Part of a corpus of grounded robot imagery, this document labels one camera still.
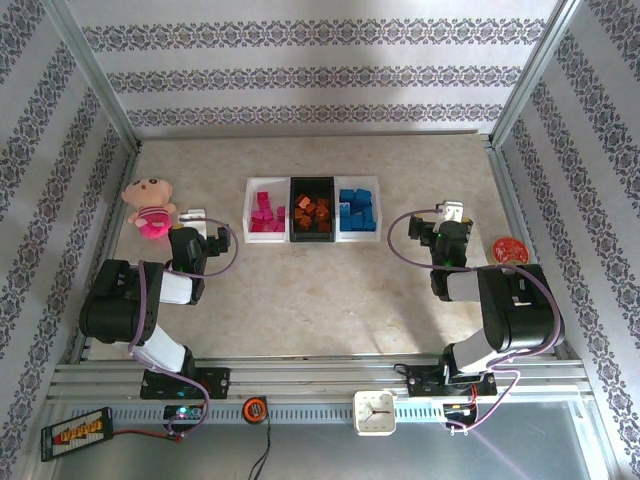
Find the yellow tape roll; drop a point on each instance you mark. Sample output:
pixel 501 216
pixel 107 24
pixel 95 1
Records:
pixel 507 250

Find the black power distribution board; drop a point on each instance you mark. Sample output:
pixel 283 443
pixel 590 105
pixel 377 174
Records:
pixel 75 432

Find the white square clock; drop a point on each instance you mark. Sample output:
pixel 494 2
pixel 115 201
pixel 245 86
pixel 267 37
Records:
pixel 375 412

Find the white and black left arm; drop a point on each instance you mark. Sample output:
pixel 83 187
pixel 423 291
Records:
pixel 120 300

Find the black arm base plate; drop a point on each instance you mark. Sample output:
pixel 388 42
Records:
pixel 425 382
pixel 217 382

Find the aluminium side rail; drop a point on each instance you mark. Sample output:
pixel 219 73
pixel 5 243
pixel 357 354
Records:
pixel 515 200
pixel 112 225

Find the pink lego brick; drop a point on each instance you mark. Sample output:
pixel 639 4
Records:
pixel 257 216
pixel 257 227
pixel 263 197
pixel 264 207
pixel 281 226
pixel 270 228
pixel 268 217
pixel 281 214

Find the aluminium frame post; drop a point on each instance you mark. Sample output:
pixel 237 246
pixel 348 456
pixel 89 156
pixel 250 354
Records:
pixel 95 75
pixel 532 70

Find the long blue lego brick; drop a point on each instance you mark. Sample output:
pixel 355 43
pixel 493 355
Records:
pixel 364 196

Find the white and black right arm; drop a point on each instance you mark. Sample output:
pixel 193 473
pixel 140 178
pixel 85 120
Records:
pixel 520 310

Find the white plastic container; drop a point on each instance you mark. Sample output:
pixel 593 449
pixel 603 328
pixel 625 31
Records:
pixel 250 200
pixel 350 182

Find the small LED circuit board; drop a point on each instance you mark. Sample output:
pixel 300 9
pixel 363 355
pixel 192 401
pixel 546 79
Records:
pixel 182 412

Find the orange round tape measure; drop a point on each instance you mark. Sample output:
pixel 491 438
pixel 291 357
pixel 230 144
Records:
pixel 254 409

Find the aluminium mounting rail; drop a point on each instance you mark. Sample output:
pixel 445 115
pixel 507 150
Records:
pixel 320 380

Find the black plastic container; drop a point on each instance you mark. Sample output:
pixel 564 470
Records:
pixel 312 186

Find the pink plush doll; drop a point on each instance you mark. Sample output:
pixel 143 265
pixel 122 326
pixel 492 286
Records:
pixel 147 192

